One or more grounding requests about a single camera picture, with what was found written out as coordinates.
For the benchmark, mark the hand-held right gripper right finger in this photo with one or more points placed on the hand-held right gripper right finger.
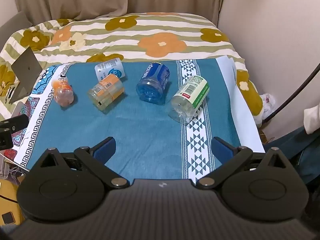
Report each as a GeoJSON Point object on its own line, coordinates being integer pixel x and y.
{"type": "Point", "coordinates": [221, 148]}

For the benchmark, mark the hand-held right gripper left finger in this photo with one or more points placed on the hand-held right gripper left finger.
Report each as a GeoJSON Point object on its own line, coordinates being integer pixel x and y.
{"type": "Point", "coordinates": [106, 149]}

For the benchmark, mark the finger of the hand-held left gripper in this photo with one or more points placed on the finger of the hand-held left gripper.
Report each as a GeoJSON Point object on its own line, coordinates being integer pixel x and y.
{"type": "Point", "coordinates": [17, 122]}

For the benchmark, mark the small orange cartoon bottle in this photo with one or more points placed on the small orange cartoon bottle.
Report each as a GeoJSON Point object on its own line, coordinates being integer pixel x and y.
{"type": "Point", "coordinates": [63, 91]}

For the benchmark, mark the clear orange label cup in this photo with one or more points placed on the clear orange label cup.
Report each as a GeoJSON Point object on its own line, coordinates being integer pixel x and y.
{"type": "Point", "coordinates": [106, 92]}

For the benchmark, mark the clear green label cup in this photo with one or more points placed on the clear green label cup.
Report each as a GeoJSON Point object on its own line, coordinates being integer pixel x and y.
{"type": "Point", "coordinates": [190, 97]}

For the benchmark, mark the white blue label cup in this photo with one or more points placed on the white blue label cup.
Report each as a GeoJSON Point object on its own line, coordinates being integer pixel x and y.
{"type": "Point", "coordinates": [110, 68]}

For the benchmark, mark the blue label plastic bottle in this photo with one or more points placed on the blue label plastic bottle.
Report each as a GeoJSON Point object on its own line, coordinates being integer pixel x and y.
{"type": "Point", "coordinates": [153, 82]}

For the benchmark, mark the teal patterned cloth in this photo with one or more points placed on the teal patterned cloth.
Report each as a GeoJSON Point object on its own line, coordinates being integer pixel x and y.
{"type": "Point", "coordinates": [140, 130]}

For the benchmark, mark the grey laptop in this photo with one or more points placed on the grey laptop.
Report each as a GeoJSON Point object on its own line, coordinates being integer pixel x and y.
{"type": "Point", "coordinates": [26, 67]}

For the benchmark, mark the crumpled plastic bag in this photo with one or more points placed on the crumpled plastic bag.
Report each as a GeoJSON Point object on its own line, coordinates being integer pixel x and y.
{"type": "Point", "coordinates": [268, 103]}

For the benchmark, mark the dark teal garment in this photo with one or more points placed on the dark teal garment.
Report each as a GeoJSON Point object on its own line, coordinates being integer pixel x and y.
{"type": "Point", "coordinates": [302, 152]}

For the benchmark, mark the white garment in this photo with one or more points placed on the white garment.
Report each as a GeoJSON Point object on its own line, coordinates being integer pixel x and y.
{"type": "Point", "coordinates": [312, 120]}

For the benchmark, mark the grey headboard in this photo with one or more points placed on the grey headboard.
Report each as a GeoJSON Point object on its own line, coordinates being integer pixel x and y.
{"type": "Point", "coordinates": [12, 25]}

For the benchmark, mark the floral striped blanket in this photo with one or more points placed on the floral striped blanket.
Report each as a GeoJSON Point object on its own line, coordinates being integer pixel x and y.
{"type": "Point", "coordinates": [160, 42]}

